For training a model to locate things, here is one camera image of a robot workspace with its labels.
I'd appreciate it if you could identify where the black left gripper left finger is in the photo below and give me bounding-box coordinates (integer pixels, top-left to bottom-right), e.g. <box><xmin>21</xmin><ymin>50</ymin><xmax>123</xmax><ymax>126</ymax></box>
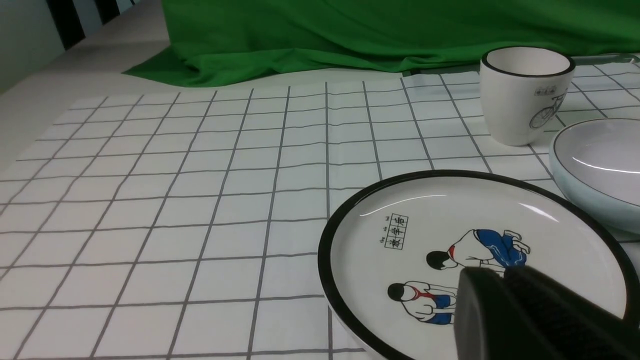
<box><xmin>454</xmin><ymin>268</ymin><xmax>556</xmax><ymax>360</ymax></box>

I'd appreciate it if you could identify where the green backdrop cloth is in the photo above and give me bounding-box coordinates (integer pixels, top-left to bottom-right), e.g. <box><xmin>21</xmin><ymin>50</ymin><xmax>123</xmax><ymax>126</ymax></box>
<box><xmin>125</xmin><ymin>0</ymin><xmax>640</xmax><ymax>88</ymax></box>

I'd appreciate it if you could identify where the light green shallow bowl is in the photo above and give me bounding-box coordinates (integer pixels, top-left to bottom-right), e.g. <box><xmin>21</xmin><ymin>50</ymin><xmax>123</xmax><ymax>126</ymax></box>
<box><xmin>549</xmin><ymin>118</ymin><xmax>640</xmax><ymax>234</ymax></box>

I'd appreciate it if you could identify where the white grid tablecloth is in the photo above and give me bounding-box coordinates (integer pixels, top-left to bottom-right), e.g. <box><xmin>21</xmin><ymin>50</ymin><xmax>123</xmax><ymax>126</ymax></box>
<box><xmin>0</xmin><ymin>53</ymin><xmax>640</xmax><ymax>360</ymax></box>

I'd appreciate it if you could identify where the white cup with bicycle drawing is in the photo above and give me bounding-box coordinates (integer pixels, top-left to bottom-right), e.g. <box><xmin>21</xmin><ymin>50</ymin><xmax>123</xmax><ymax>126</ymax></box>
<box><xmin>479</xmin><ymin>46</ymin><xmax>576</xmax><ymax>147</ymax></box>

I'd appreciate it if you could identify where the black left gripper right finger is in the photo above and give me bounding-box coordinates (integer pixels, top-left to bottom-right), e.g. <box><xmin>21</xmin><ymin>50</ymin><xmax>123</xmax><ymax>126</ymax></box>
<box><xmin>503</xmin><ymin>266</ymin><xmax>640</xmax><ymax>360</ymax></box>

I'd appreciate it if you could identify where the white plate with children drawing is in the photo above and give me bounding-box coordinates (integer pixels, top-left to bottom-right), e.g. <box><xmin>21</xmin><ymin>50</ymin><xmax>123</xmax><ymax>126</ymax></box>
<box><xmin>317</xmin><ymin>170</ymin><xmax>639</xmax><ymax>360</ymax></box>

